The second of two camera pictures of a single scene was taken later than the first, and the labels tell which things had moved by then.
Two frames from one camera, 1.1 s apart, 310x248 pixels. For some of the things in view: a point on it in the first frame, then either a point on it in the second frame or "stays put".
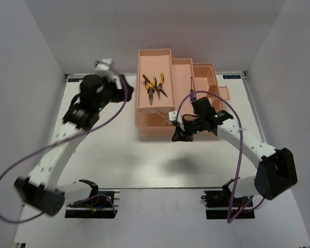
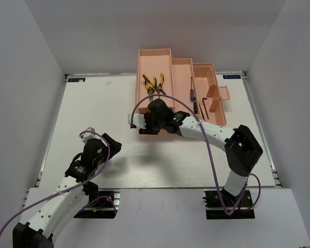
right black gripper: [180, 135] → [148, 130]
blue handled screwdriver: [191, 97] stays put
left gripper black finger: [121, 97] → [114, 146]
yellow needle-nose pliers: [150, 86] stays put
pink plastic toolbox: [165, 84] stays put
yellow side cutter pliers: [159, 87] stays put
